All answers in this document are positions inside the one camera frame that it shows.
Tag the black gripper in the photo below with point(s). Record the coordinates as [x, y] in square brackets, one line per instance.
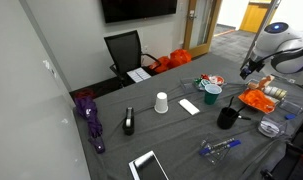
[252, 68]

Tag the orange wooden rectangular block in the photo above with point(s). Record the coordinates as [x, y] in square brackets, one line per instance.
[252, 85]

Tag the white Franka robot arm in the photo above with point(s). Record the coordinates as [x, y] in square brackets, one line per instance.
[284, 38]

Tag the orange topped wooden block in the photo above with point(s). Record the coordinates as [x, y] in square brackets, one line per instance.
[267, 81]

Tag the green plastic cup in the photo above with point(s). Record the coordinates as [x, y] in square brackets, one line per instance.
[211, 96]

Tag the black cup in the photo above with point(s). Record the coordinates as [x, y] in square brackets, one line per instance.
[226, 121]

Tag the white rectangular eraser block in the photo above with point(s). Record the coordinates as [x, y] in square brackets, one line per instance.
[188, 107]

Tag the white paper cup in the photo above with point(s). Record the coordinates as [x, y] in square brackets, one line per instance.
[161, 103]

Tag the cream masking tape roll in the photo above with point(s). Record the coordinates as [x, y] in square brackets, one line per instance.
[283, 94]
[275, 92]
[267, 90]

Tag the orange snack bag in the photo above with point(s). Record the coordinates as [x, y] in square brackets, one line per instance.
[256, 99]

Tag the red ribbon spool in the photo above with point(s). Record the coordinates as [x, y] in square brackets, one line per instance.
[218, 80]

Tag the black stir stick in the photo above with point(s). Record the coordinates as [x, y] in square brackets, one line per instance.
[231, 101]
[241, 109]

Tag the red ribbon bow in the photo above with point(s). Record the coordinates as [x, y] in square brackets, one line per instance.
[204, 77]

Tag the black and white marker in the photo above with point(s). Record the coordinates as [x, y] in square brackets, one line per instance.
[246, 117]

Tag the teal ribbon spool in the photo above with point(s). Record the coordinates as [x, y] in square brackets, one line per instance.
[205, 83]

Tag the yellow wooden door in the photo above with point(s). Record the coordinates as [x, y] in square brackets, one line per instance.
[254, 15]

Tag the empty clear plastic box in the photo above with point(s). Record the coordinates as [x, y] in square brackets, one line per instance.
[291, 107]

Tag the green ribbon bow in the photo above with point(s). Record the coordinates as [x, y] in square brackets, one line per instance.
[197, 81]

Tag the small blue eraser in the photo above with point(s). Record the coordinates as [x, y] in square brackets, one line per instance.
[290, 116]

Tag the large white tape roll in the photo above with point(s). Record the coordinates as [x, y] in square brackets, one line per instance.
[269, 127]

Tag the wood framed glass door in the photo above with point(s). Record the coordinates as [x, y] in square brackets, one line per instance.
[204, 23]

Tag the clear box holding tape roll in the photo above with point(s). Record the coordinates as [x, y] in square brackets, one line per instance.
[282, 128]

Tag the clear box holding ribbon spools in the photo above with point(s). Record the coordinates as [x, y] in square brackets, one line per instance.
[187, 85]

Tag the orange plastic bag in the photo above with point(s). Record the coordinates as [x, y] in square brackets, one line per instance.
[161, 65]
[180, 57]

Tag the grey pen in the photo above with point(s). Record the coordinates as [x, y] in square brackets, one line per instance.
[222, 142]

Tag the blue capped marker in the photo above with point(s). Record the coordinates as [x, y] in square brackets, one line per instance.
[224, 146]

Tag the clear box holding markers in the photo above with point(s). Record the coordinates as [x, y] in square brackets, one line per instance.
[212, 158]

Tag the grey tablecloth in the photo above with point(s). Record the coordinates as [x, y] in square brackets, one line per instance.
[174, 133]

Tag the white paper sheet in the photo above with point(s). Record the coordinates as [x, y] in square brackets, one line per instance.
[138, 74]

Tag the black office chair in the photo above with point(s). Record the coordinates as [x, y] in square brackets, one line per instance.
[126, 51]

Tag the black tablet with white edge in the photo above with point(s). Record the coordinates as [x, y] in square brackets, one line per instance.
[151, 168]

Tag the purple folded umbrella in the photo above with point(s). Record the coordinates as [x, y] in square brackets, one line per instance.
[89, 115]

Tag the dark red bag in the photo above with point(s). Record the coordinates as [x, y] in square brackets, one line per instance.
[84, 93]

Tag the grey metal frame post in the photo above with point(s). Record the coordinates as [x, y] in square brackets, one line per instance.
[262, 23]

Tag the black stand frame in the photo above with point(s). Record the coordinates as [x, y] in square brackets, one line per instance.
[291, 163]

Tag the black wall television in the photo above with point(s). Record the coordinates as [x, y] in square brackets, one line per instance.
[137, 9]

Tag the white wall bracket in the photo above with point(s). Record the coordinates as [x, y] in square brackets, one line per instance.
[49, 66]

